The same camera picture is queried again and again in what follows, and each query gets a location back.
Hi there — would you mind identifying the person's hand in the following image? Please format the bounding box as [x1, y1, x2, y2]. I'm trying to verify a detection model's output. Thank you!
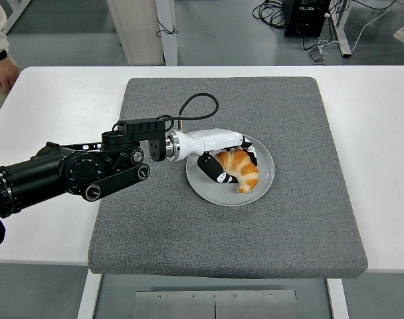
[0, 56, 21, 93]

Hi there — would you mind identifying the white table leg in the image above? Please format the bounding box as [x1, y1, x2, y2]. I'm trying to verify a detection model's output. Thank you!
[76, 272, 104, 319]
[326, 277, 350, 319]

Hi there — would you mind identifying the white metal frame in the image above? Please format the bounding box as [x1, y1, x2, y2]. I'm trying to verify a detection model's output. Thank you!
[4, 0, 32, 34]

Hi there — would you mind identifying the black computer tower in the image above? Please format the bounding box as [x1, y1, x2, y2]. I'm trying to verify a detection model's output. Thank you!
[283, 0, 332, 38]

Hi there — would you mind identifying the round grey plate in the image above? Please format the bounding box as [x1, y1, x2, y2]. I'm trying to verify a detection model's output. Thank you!
[185, 133, 275, 206]

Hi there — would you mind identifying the white desk leg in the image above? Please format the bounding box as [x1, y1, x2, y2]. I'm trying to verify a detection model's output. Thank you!
[330, 0, 352, 58]

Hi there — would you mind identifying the golden croissant bread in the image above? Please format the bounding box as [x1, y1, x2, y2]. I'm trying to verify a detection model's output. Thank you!
[215, 148, 260, 194]

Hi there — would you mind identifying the grey felt mat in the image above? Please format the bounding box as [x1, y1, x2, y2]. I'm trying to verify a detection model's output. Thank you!
[87, 77, 369, 279]

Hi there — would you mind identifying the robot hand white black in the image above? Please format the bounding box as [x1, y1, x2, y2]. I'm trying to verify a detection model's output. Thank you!
[171, 128, 260, 185]

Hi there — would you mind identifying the white cable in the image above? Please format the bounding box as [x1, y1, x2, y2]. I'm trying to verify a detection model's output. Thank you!
[316, 5, 402, 53]

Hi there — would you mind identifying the grey floor socket box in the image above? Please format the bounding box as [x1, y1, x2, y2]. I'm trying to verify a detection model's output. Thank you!
[307, 46, 326, 63]

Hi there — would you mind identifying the white cabinet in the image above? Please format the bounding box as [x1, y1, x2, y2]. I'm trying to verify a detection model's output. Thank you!
[106, 0, 179, 66]

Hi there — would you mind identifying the black cable bundle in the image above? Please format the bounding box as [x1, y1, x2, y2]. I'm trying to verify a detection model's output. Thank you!
[252, 0, 288, 31]

